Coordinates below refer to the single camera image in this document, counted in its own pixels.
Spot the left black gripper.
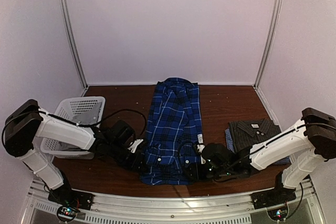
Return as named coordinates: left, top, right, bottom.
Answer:
left=108, top=142, right=149, bottom=174

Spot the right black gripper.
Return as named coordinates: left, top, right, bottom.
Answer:
left=183, top=163, right=231, bottom=183

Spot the blue plaid long sleeve shirt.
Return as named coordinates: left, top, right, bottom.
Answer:
left=140, top=78, right=203, bottom=186

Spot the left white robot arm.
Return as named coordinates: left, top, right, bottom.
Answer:
left=2, top=97, right=146, bottom=205

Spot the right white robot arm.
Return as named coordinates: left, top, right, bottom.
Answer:
left=178, top=108, right=335, bottom=204

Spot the grey shirt in basket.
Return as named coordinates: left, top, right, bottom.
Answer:
left=57, top=98, right=104, bottom=159

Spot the dark striped folded shirt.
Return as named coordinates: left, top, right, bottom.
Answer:
left=228, top=118, right=281, bottom=153

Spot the white plastic laundry basket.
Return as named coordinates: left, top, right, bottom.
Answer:
left=40, top=96, right=106, bottom=159

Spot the light blue checked folded shirt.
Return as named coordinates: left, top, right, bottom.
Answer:
left=225, top=129, right=290, bottom=165

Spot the right circuit board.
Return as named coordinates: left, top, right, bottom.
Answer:
left=267, top=206, right=289, bottom=221

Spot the circuit board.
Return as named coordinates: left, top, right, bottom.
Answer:
left=56, top=206, right=79, bottom=222
left=267, top=206, right=289, bottom=221

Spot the left circuit board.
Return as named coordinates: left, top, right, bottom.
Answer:
left=56, top=206, right=79, bottom=222

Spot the front aluminium rail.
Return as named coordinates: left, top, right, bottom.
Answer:
left=18, top=179, right=327, bottom=223

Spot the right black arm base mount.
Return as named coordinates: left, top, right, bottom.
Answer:
left=251, top=172, right=296, bottom=209

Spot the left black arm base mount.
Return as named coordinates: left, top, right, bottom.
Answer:
left=48, top=174, right=93, bottom=210

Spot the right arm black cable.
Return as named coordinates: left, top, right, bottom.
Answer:
left=177, top=121, right=310, bottom=183

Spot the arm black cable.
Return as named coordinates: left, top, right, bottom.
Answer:
left=1, top=107, right=148, bottom=151
left=177, top=121, right=310, bottom=183

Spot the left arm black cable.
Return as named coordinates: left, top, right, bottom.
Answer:
left=1, top=107, right=148, bottom=151

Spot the left aluminium frame post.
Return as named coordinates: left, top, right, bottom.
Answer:
left=59, top=0, right=88, bottom=90

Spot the aluminium frame post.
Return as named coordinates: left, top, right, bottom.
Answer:
left=254, top=0, right=283, bottom=90
left=59, top=0, right=88, bottom=90

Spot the right aluminium frame post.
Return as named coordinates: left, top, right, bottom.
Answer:
left=254, top=0, right=283, bottom=90

